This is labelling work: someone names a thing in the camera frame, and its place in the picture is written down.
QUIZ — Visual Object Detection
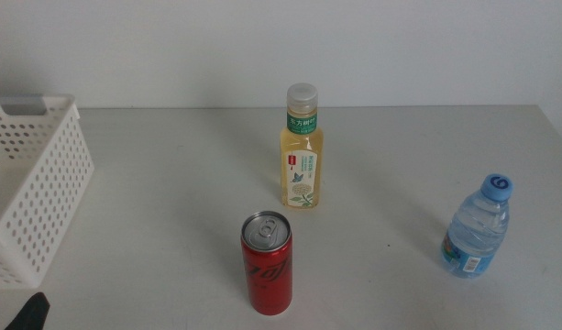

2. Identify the white perforated plastic basket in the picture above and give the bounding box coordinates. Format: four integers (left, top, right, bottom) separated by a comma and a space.
0, 93, 96, 290

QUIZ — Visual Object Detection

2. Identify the yellow tea bottle green label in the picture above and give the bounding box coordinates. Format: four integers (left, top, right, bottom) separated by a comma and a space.
279, 82, 325, 210

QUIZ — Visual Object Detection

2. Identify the clear water bottle blue cap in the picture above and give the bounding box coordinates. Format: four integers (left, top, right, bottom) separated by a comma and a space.
440, 172, 514, 280

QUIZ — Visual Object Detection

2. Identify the red soda can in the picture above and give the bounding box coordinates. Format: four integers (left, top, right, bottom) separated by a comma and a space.
240, 210, 293, 316

